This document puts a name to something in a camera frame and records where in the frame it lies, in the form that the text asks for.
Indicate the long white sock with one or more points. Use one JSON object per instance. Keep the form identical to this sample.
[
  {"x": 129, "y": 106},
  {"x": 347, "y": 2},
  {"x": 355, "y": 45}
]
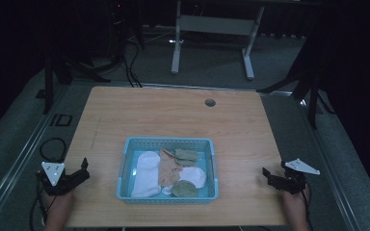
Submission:
[{"x": 146, "y": 178}]

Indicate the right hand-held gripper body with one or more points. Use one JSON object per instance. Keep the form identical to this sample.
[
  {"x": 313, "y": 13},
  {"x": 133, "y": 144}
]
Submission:
[{"x": 294, "y": 179}]

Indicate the white metal desk frame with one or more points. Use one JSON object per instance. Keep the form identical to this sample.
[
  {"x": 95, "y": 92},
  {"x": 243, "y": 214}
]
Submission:
[{"x": 215, "y": 25}]

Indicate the person's left hand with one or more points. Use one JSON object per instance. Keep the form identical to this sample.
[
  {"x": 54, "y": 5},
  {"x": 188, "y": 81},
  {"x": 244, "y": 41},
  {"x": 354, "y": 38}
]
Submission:
[{"x": 59, "y": 200}]

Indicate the rounded green sock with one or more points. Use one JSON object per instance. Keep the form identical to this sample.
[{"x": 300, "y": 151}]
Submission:
[{"x": 183, "y": 189}]

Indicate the light blue plastic basket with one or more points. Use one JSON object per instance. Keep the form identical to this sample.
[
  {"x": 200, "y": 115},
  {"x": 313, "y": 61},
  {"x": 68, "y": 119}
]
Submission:
[{"x": 126, "y": 166}]

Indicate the black metal stand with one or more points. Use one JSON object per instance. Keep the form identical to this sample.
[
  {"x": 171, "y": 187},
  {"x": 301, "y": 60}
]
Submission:
[
  {"x": 313, "y": 96},
  {"x": 48, "y": 80}
]

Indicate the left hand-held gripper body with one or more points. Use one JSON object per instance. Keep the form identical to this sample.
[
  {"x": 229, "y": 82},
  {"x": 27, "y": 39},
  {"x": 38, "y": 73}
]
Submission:
[{"x": 59, "y": 183}]

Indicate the beige sock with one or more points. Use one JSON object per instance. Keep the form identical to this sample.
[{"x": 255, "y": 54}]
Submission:
[{"x": 168, "y": 170}]

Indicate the person's right hand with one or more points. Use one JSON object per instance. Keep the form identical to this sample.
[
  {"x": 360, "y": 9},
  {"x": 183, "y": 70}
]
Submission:
[{"x": 295, "y": 200}]

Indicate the flat green sock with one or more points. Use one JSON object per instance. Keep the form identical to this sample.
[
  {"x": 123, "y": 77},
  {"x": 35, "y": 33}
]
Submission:
[{"x": 186, "y": 156}]

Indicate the short white sock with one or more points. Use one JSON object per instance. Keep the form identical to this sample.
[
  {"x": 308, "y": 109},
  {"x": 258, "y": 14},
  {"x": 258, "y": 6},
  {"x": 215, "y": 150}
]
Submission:
[{"x": 193, "y": 176}]

